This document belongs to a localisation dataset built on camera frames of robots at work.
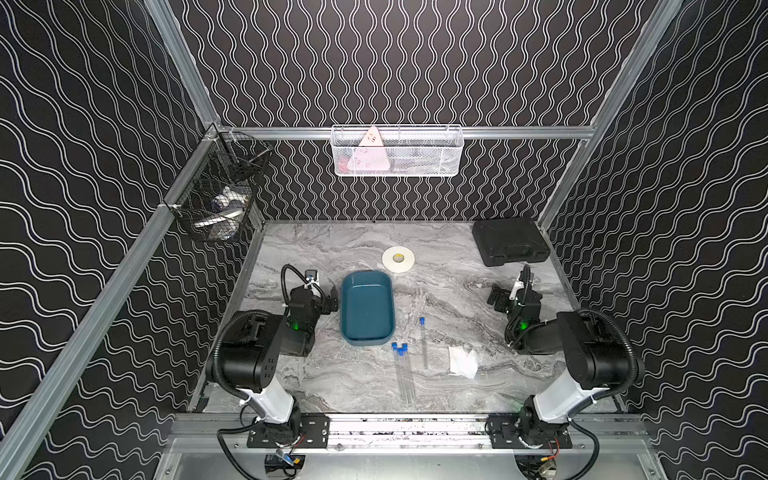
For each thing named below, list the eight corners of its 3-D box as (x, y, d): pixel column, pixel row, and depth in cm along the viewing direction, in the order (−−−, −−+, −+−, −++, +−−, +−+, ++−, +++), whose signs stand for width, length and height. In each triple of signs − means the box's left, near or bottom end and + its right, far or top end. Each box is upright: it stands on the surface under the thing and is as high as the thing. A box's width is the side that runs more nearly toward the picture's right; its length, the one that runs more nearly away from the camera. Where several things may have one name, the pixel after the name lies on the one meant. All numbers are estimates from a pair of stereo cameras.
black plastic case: (482, 267, 109) (486, 257, 104) (472, 230, 121) (476, 219, 116) (546, 267, 109) (553, 257, 104) (530, 230, 121) (536, 219, 116)
